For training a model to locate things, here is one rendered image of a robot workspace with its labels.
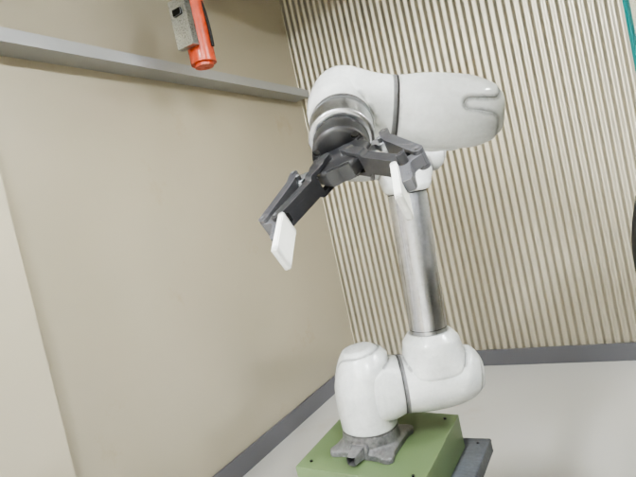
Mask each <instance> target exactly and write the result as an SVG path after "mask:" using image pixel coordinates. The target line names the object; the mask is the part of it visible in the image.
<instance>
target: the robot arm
mask: <svg viewBox="0 0 636 477"><path fill-rule="evenodd" d="M504 113H505V98H504V93H503V92H502V91H501V90H500V89H499V87H498V85H497V84H495V83H494V82H492V81H490V80H488V79H483V78H480V77H477V76H473V75H469V74H459V73H441V72H426V73H413V74H405V75H390V74H382V73H376V72H371V71H368V70H364V69H361V68H358V67H355V66H351V65H337V66H333V67H331V68H329V69H328V70H326V71H325V72H324V73H323V74H322V75H321V76H320V77H319V78H318V80H317V81H316V82H315V83H314V85H313V87H312V89H311V92H310V94H309V101H308V109H307V114H308V123H309V145H310V147H311V149H312V162H313V164H312V165H311V166H310V168H309V171H308V172H305V173H303V174H300V175H299V173H298V171H297V170H295V171H293V172H291V173H290V175H289V178H288V180H287V183H285V184H284V186H283V187H282V188H281V190H280V191H279V192H278V194H277V195H276V196H275V198H274V199H273V201H272V202H271V203H270V205H269V206H268V207H267V209H266V210H265V211H264V213H263V214H262V215H261V217H260V218H259V219H258V221H259V222H260V224H261V225H262V227H263V228H264V229H265V231H266V232H267V233H268V235H269V236H270V239H271V241H272V242H273V245H272V250H271V252H272V253H273V254H274V256H275V257H276V259H277V260H278V261H279V263H280V264H281V266H282V267H283V268H284V270H286V271H287V270H289V269H290V268H291V267H292V256H293V248H294V242H295V235H296V230H295V228H294V226H295V225H296V224H297V223H298V221H299V220H300V219H301V218H302V217H303V216H304V215H305V214H306V213H307V212H308V211H309V209H310V208H311V207H312V206H313V205H314V204H315V203H316V202H317V201H318V200H319V199H320V198H325V197H326V196H327V194H328V193H329V192H330V191H331V190H332V189H333V188H334V187H335V186H338V185H340V184H341V183H343V182H346V181H348V182H365V181H374V180H378V181H379V184H380V187H381V189H382V191H383V192H384V194H385V195H388V200H389V205H390V211H391V218H392V224H393V229H394V235H395V241H396V247H397V258H398V264H399V270H400V276H401V282H402V288H403V294H404V300H405V306H406V311H407V318H408V324H409V329H410V330H409V331H408V332H407V334H406V335H405V337H404V339H403V341H402V354H401V355H389V354H387V351H386V350H385V349H384V348H383V347H381V346H380V345H378V344H373V343H369V342H361V343H356V344H352V345H350V346H348V347H346V348H345V349H344V350H343V351H342V353H341V355H340V357H339V360H338V362H337V366H336V372H335V382H334V388H335V397H336V403H337V408H338V413H339V417H340V420H341V423H342V428H343V438H342V439H341V440H340V441H339V443H338V444H336V445H335V446H334V447H332V448H331V449H330V455H331V456H332V457H347V458H346V460H347V463H348V464H349V465H350V466H352V467H355V466H357V465H358V464H359V463H360V462H361V461H362V460H366V461H373V462H379V463H381V464H384V465H391V464H393V463H394V462H395V456H396V455H397V453H398V451H399V450H400V448H401V447H402V445H403V444H404V442H405V441H406V439H407V438H408V437H409V436H410V435H411V434H412V433H414V427H413V426H412V425H408V424H398V418H400V417H402V416H404V415H406V414H410V413H424V412H431V411H437V410H442V409H447V408H450V407H454V406H457V405H460V404H462V403H465V402H467V401H469V400H470V399H472V398H474V397H476V396H477V395H478V394H479V393H480V392H481V390H482V389H483V388H484V386H485V382H486V374H485V368H484V364H483V361H482V359H481V357H480V356H479V354H478V353H477V352H476V350H475V349H474V348H472V347H471V346H470V345H468V344H462V342H461V340H460V337H459V334H458V333H457V332H456V331H455V330H454V329H452V328H451V327H449V326H447V320H446V313H445V308H444V301H443V295H442V289H441V283H440V276H439V271H438V264H437V258H436V251H435V243H434V236H433V225H432V219H431V212H430V207H429V200H428V194H427V190H426V188H429V187H430V185H431V182H432V176H433V171H434V170H437V169H439V168H440V167H441V166H442V164H443V163H444V160H445V158H446V150H458V149H460V148H470V147H474V146H478V145H481V144H484V143H485V142H488V141H490V140H492V139H493V138H494V137H495V135H496V134H498V133H499V132H500V131H501V129H502V127H503V124H504ZM321 185H324V187H322V186H321Z"/></svg>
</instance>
